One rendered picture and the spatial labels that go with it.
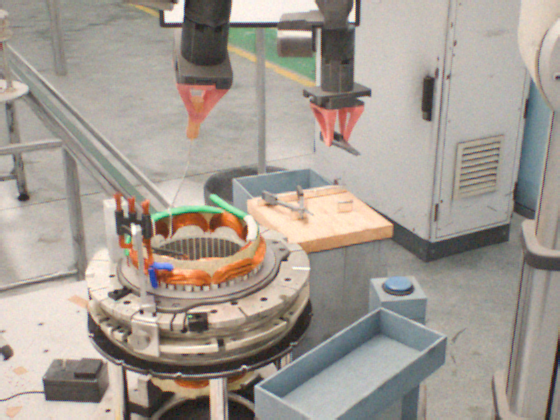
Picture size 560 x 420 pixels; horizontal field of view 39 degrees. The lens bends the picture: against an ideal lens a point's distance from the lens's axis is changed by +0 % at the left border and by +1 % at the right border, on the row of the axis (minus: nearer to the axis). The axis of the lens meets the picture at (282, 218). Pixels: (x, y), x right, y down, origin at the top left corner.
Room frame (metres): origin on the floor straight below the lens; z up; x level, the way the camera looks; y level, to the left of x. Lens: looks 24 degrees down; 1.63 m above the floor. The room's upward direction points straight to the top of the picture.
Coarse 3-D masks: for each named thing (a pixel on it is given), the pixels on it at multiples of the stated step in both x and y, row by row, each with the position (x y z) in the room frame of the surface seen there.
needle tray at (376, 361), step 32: (384, 320) 0.94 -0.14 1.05; (320, 352) 0.85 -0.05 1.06; (352, 352) 0.90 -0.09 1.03; (384, 352) 0.90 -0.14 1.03; (416, 352) 0.90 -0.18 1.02; (288, 384) 0.81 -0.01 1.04; (320, 384) 0.83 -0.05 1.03; (352, 384) 0.83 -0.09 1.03; (384, 384) 0.78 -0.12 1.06; (416, 384) 0.83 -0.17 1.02; (256, 416) 0.77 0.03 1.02; (288, 416) 0.73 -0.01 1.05; (320, 416) 0.76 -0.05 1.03; (352, 416) 0.73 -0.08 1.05; (384, 416) 0.80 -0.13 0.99
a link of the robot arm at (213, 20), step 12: (192, 0) 0.94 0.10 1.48; (204, 0) 0.93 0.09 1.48; (216, 0) 0.93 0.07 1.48; (228, 0) 0.94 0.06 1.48; (192, 12) 0.94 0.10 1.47; (204, 12) 0.93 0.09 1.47; (216, 12) 0.94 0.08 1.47; (228, 12) 0.95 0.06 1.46; (204, 24) 0.95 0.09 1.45; (216, 24) 0.94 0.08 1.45
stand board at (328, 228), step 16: (256, 208) 1.29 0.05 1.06; (272, 208) 1.29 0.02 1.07; (288, 208) 1.29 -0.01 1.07; (320, 208) 1.29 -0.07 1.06; (336, 208) 1.29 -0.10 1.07; (368, 208) 1.29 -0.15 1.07; (272, 224) 1.22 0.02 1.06; (288, 224) 1.22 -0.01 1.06; (304, 224) 1.22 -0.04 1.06; (320, 224) 1.22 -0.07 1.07; (336, 224) 1.22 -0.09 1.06; (352, 224) 1.22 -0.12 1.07; (368, 224) 1.22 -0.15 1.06; (384, 224) 1.22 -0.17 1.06; (288, 240) 1.16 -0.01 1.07; (304, 240) 1.16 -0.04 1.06; (320, 240) 1.17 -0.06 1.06; (336, 240) 1.18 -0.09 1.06; (352, 240) 1.19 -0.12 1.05; (368, 240) 1.21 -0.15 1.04
